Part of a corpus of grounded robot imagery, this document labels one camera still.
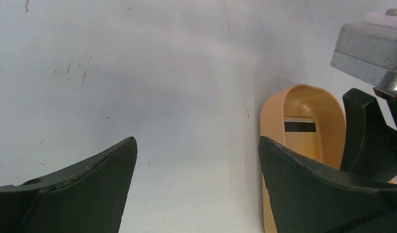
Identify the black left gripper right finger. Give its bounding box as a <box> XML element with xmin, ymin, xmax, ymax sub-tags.
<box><xmin>258</xmin><ymin>136</ymin><xmax>397</xmax><ymax>233</ymax></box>

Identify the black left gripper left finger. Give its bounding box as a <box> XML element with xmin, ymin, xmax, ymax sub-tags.
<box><xmin>0</xmin><ymin>137</ymin><xmax>137</xmax><ymax>233</ymax></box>

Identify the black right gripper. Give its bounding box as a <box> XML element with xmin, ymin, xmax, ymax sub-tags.
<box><xmin>340</xmin><ymin>88</ymin><xmax>397</xmax><ymax>182</ymax></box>

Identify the white VIP card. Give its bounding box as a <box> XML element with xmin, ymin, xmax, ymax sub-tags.
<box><xmin>284</xmin><ymin>117</ymin><xmax>323</xmax><ymax>162</ymax></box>

